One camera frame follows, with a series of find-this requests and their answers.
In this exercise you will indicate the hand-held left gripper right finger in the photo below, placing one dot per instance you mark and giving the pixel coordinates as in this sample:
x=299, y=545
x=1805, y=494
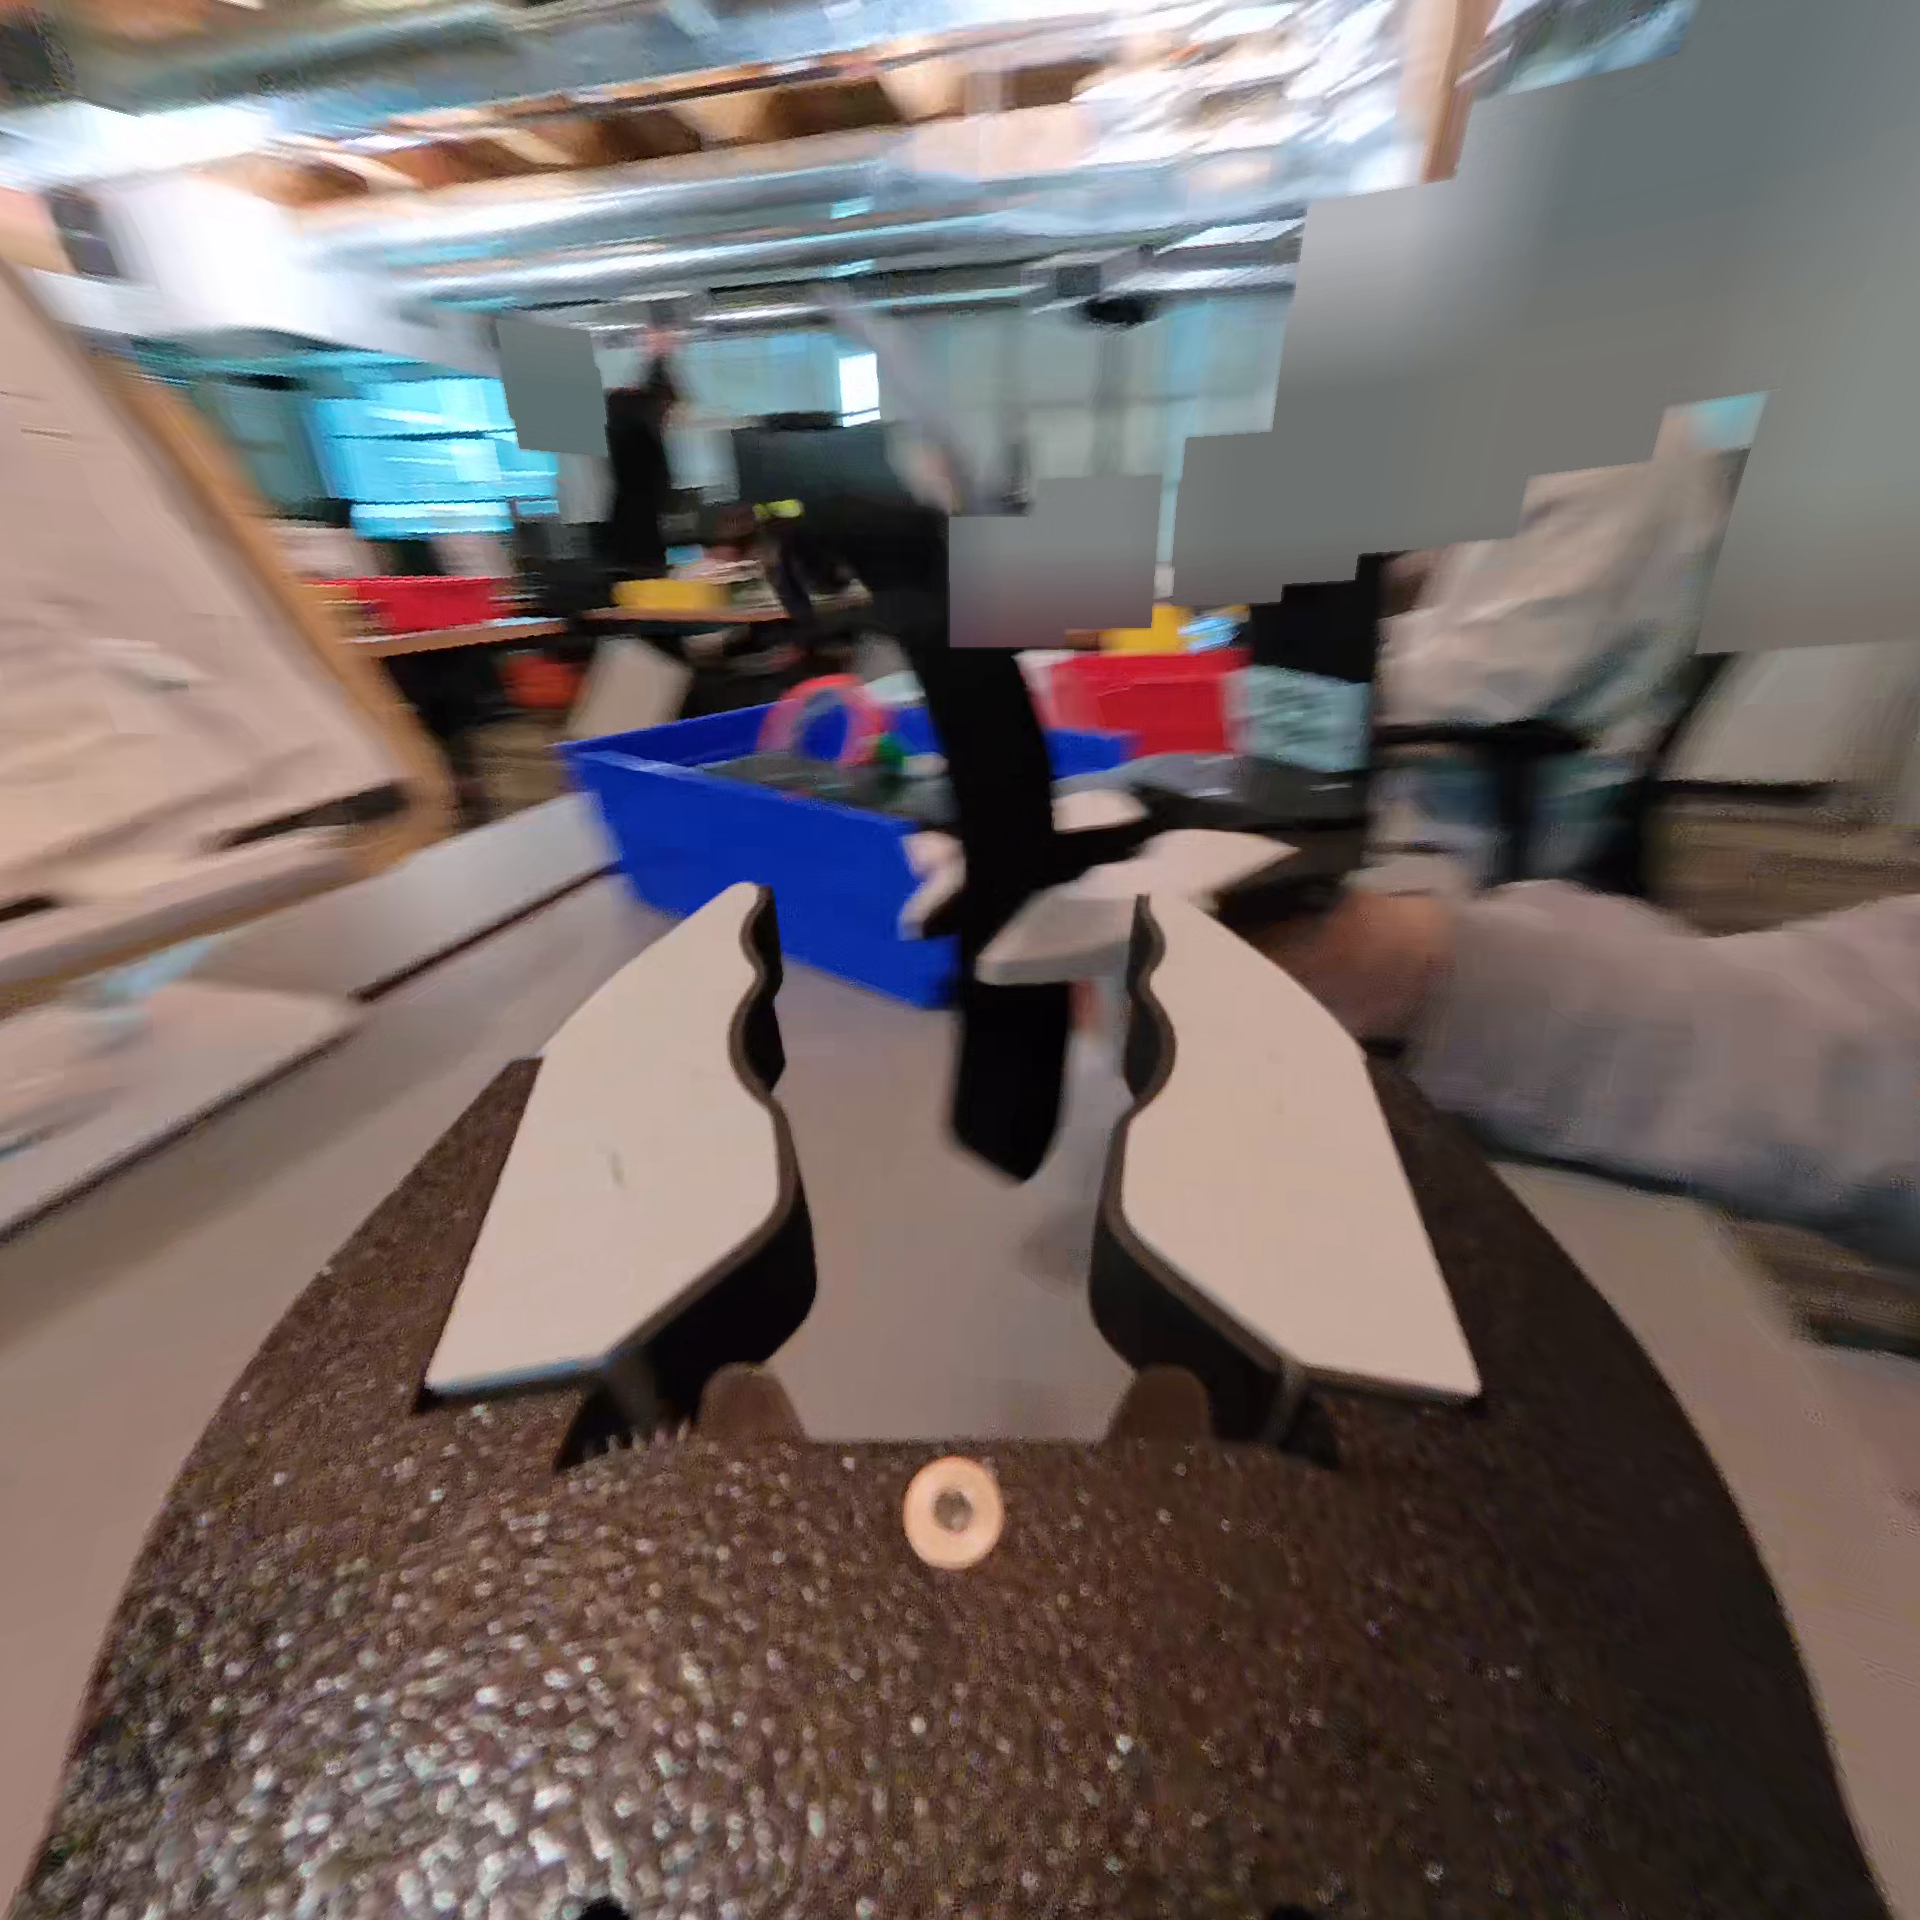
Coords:
x=1292, y=1216

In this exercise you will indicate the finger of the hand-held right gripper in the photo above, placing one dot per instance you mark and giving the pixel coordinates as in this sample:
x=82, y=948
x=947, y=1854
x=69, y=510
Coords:
x=937, y=885
x=1155, y=885

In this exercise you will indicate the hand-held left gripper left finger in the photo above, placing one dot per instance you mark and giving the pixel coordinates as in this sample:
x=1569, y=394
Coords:
x=614, y=1201

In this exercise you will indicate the dark brown strip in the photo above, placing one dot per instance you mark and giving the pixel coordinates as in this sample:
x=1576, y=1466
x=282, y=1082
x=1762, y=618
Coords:
x=1005, y=990

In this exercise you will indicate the blue plastic bin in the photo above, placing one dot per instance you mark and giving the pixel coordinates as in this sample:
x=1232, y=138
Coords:
x=749, y=856

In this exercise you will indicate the person's right forearm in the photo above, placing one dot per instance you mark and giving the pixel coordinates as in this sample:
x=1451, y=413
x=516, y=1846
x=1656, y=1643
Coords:
x=1680, y=1051

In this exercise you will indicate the grey desk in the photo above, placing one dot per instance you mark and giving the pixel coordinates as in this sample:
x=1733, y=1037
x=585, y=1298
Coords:
x=270, y=1201

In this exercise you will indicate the person's right hand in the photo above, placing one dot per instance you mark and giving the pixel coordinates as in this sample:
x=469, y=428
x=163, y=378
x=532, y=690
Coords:
x=1350, y=960

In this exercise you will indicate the red plastic bin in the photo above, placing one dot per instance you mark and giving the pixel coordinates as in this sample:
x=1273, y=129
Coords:
x=1155, y=700

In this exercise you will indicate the red tape roll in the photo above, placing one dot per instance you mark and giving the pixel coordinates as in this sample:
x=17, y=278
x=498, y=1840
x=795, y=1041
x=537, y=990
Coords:
x=816, y=707

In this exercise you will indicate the yellow storage bin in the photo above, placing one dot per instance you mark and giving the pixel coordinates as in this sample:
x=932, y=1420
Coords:
x=675, y=595

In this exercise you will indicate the wooden document stand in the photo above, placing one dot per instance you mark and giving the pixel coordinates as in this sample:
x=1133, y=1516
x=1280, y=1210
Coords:
x=392, y=749

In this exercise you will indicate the red storage bin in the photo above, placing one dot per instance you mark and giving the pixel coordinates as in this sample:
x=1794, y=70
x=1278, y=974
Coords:
x=421, y=601

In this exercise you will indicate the printed instruction sheet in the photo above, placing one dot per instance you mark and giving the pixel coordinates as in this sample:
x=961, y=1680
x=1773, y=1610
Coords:
x=150, y=661

